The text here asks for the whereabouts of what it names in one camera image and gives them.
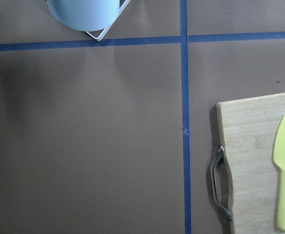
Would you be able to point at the pink plastic bowl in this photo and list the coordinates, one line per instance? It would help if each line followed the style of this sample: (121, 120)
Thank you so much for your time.
(85, 15)

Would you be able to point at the yellow plastic knife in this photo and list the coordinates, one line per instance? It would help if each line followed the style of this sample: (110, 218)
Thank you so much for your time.
(279, 160)

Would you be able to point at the bamboo cutting board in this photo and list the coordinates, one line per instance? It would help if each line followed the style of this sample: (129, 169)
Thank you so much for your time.
(247, 130)

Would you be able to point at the white wire rack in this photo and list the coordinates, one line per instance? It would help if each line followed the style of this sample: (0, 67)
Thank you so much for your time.
(100, 34)

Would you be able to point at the metal cutting board handle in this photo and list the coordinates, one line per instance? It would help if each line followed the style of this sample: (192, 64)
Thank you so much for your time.
(213, 170)

